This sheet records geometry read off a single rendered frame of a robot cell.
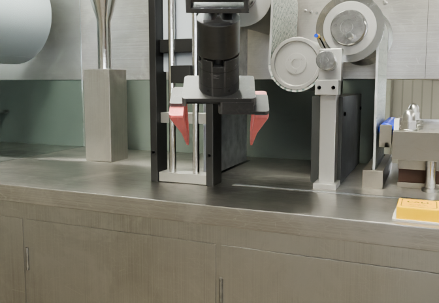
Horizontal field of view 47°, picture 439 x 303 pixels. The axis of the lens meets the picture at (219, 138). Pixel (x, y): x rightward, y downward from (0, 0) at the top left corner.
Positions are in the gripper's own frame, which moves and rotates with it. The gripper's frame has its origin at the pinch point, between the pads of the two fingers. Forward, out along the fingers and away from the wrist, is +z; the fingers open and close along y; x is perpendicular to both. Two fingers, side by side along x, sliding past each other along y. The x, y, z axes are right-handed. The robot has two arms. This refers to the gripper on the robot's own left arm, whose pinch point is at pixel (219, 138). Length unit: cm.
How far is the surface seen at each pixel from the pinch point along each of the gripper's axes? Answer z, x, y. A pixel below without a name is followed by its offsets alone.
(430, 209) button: 13.4, 1.4, -34.9
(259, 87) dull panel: 33, -72, -11
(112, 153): 44, -53, 32
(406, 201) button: 15.9, -3.2, -32.7
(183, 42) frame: 3.9, -42.3, 8.7
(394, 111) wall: 154, -245, -121
